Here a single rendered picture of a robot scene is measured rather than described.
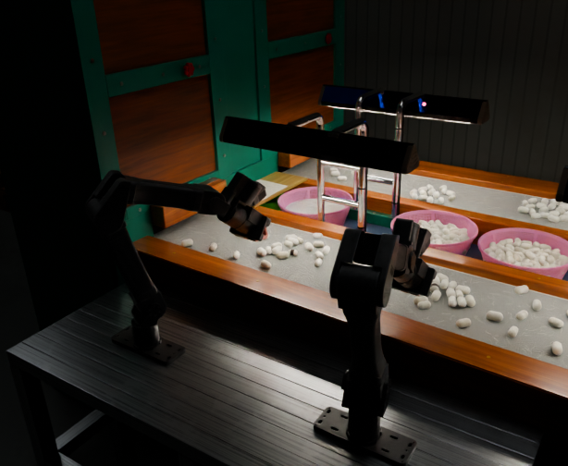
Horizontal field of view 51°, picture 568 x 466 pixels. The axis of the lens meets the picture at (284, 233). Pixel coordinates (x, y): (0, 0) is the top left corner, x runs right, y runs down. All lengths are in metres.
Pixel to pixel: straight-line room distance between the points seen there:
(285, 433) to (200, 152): 1.10
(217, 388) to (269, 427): 0.17
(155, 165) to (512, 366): 1.19
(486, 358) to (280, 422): 0.45
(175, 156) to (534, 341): 1.19
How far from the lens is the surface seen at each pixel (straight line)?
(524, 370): 1.33
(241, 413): 1.31
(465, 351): 1.35
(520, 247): 1.91
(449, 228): 2.01
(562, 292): 1.65
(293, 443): 1.24
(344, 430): 1.25
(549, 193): 2.29
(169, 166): 1.95
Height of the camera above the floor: 1.54
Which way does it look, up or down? 25 degrees down
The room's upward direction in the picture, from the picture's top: 2 degrees counter-clockwise
